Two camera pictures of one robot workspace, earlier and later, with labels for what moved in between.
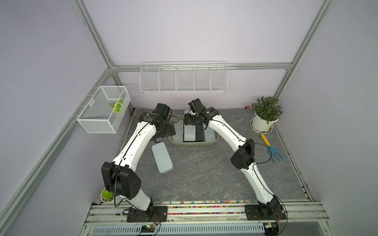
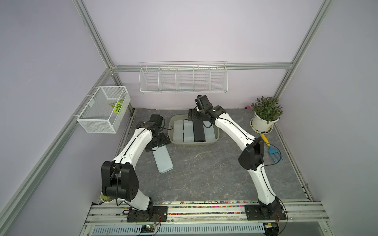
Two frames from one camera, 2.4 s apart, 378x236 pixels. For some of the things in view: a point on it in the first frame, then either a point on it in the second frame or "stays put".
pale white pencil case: (162, 158) stays put
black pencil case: (200, 133) stays put
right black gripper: (188, 117) -> (192, 113)
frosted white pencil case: (178, 126) stays put
